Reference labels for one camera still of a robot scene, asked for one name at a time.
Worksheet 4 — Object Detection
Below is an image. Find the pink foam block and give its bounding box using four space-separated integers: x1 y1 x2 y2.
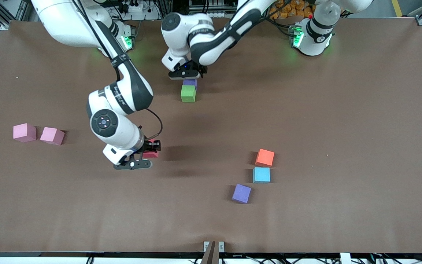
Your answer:
13 123 37 143
40 127 65 146

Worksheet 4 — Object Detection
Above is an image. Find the orange foam block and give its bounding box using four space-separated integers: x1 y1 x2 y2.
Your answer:
255 149 275 167

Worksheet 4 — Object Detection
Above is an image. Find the white power strip with plugs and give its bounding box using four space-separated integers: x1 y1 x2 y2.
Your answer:
118 0 160 21

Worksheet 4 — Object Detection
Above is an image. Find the white electrical box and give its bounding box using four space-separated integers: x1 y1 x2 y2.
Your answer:
188 0 233 18

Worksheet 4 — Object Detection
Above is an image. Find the light blue foam block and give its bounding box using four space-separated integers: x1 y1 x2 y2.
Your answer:
252 167 271 183

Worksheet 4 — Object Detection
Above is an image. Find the green foam block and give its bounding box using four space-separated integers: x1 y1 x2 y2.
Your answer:
181 85 197 103

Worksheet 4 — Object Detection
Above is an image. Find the pile of orange bags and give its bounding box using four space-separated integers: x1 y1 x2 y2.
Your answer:
270 0 316 19

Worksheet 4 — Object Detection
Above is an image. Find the brown wooden stick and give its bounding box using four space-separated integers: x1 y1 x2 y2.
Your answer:
201 241 217 264

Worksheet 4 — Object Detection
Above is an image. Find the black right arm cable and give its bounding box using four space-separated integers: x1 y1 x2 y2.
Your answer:
71 0 163 142

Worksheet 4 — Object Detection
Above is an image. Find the red foam block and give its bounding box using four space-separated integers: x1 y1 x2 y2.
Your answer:
142 139 159 158

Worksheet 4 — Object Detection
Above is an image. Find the brown paper table cover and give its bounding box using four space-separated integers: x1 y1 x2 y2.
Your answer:
0 16 422 254

